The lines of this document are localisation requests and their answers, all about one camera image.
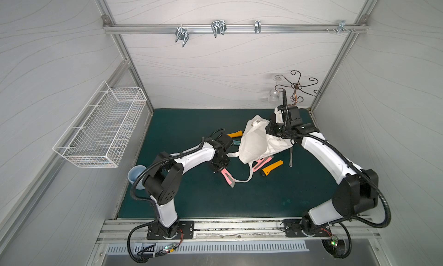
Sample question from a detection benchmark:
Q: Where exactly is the white printed tote bag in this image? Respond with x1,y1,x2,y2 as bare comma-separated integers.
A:
227,115,293,183

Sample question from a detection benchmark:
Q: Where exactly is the pink art knife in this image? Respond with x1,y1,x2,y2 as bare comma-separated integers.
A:
221,169,235,188

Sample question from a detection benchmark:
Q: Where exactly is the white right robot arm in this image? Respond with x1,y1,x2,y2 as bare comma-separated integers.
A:
266,120,392,237

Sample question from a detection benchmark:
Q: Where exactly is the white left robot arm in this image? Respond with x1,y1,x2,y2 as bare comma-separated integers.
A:
130,133,234,239

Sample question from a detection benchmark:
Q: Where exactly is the silver table knife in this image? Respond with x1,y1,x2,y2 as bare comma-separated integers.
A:
288,147,293,168

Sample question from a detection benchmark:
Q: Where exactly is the pink utility knife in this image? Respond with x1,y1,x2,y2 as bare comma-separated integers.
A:
252,155,273,173

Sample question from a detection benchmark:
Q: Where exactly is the dark metal jewelry stand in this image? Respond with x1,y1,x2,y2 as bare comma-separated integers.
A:
274,70,322,106

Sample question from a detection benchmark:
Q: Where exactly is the small glass jar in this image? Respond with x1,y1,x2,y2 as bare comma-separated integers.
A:
268,89,280,103

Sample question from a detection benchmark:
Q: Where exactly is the light blue plastic cup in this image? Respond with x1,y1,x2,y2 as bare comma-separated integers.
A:
128,165,146,190

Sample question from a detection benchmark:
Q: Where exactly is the metal clamp hook right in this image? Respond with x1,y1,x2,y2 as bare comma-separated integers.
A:
325,21,356,34

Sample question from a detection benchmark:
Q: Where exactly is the metal clamp hook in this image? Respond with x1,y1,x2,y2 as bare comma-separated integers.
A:
325,21,356,34
175,27,189,48

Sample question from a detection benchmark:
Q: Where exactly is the metal U-bolt hook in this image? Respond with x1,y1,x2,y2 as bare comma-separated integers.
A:
211,20,227,38

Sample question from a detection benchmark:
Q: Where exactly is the metal clamp hook left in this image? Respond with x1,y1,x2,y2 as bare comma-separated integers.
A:
175,27,189,48

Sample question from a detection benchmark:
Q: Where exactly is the black cooling fan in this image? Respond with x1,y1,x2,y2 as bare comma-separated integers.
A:
321,237,347,258

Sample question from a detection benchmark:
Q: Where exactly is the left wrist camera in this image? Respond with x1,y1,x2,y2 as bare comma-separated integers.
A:
210,128,234,151

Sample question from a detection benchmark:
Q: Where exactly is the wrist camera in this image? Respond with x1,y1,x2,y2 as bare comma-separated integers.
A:
274,89,303,130
210,128,234,151

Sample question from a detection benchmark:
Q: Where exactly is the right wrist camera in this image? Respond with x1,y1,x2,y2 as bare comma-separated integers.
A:
274,89,303,130

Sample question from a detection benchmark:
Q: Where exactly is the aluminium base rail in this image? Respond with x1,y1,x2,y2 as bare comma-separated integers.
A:
96,218,381,244

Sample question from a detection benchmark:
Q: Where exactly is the small metal ring hook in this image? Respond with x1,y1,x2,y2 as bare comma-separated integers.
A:
254,20,261,34

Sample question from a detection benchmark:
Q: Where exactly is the white wire basket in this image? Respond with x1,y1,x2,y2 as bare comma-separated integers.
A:
53,81,147,168

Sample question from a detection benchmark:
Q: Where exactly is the white vented cable duct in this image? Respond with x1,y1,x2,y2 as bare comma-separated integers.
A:
106,240,310,256

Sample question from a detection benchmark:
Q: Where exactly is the aluminium top rail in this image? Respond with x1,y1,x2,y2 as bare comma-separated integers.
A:
103,23,370,34

